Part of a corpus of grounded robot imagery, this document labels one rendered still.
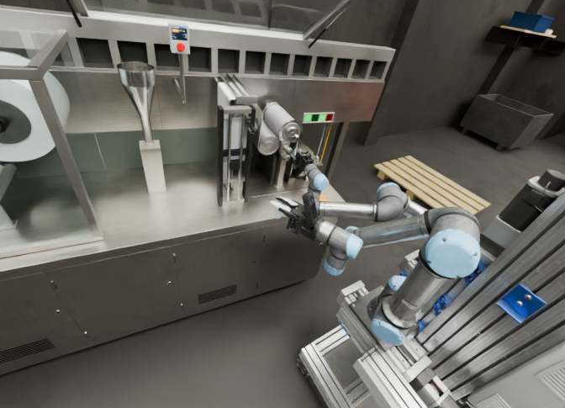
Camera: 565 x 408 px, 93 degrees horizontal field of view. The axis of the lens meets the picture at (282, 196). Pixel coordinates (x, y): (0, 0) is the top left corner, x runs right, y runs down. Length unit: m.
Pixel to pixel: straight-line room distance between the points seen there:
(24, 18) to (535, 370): 2.17
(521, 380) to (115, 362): 1.94
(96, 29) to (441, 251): 1.56
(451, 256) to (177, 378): 1.65
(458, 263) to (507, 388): 0.59
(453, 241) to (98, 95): 1.58
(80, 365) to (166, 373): 0.49
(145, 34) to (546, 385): 1.97
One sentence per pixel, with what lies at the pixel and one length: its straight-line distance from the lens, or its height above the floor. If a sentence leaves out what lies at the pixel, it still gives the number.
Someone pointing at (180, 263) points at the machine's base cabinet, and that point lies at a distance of 1.54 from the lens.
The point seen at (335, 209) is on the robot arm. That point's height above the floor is 1.07.
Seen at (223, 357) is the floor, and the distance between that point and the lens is 2.01.
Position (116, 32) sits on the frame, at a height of 1.61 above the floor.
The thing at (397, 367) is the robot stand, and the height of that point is 0.75.
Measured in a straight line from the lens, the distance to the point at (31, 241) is 1.45.
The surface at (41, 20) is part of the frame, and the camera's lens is 1.60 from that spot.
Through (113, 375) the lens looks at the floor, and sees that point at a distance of 2.08.
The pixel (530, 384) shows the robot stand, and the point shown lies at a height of 1.04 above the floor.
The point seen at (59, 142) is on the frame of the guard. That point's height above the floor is 1.38.
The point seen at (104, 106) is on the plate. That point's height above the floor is 1.28.
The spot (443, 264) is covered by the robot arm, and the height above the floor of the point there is 1.38.
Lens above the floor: 1.88
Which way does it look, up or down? 38 degrees down
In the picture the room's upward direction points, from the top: 11 degrees clockwise
